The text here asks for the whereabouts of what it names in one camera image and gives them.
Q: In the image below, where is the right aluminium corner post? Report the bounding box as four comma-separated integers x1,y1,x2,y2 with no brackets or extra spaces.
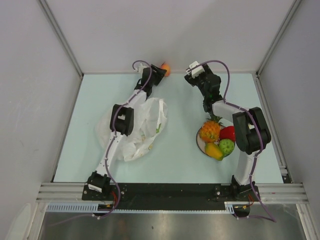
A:
255,0,304,78

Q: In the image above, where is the red fake pepper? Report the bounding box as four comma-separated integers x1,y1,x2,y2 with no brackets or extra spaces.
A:
219,125,236,142

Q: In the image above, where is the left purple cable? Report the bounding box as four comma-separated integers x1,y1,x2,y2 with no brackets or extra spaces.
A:
103,59,154,185

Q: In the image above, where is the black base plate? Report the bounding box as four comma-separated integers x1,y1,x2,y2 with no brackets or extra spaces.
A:
81,182,261,212

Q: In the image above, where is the orange fake pineapple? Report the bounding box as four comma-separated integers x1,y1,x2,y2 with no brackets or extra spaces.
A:
199,115,222,143

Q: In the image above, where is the orange pink fake peach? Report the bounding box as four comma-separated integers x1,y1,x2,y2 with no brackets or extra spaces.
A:
160,62,171,77

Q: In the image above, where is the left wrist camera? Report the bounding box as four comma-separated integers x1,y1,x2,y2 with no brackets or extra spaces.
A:
133,63,147,74

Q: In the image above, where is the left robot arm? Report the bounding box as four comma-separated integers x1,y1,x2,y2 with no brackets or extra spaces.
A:
82,61,169,201

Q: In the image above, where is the orange green fake papaya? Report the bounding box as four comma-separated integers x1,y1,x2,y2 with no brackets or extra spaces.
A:
204,142,224,161

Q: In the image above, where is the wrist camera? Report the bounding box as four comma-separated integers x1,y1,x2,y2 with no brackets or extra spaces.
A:
133,63,147,74
186,61,205,78

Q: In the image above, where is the green fake fruit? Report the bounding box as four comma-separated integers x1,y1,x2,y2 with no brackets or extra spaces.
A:
218,138,235,156

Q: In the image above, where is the white plastic bag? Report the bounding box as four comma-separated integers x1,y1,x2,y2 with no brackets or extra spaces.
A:
93,97,169,163

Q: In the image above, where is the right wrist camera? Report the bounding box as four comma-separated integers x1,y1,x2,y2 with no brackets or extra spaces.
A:
186,61,205,78

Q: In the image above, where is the white slotted cable duct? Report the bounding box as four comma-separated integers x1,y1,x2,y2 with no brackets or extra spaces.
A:
44,201,262,215

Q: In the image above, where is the left aluminium corner post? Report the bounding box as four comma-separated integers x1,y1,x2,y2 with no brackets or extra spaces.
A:
36,0,84,80

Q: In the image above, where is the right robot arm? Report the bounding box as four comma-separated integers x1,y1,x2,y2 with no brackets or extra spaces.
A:
184,61,271,201

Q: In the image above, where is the aluminium corner post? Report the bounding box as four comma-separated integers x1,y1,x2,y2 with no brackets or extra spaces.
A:
255,0,304,78
36,0,84,80

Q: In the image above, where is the round printed plate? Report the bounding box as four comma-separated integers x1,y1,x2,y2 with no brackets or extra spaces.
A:
196,126,225,157

